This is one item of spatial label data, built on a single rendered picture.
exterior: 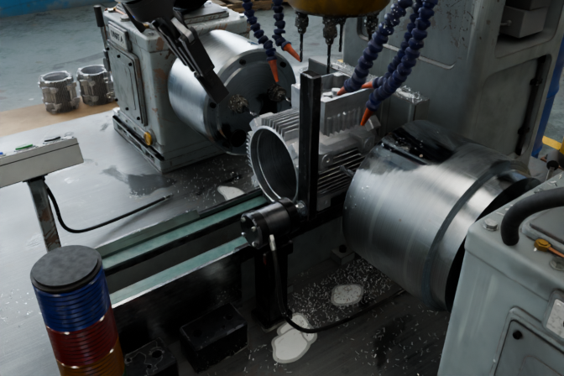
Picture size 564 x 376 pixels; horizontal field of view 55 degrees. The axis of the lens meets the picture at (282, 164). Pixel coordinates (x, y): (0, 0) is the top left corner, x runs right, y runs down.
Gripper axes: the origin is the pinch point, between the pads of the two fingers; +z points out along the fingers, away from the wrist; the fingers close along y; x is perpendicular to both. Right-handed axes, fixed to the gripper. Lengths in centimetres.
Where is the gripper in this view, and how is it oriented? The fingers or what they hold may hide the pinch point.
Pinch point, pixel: (211, 83)
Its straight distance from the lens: 94.3
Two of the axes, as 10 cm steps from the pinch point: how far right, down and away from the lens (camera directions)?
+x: -6.9, 6.9, -1.9
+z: 4.0, 5.9, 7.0
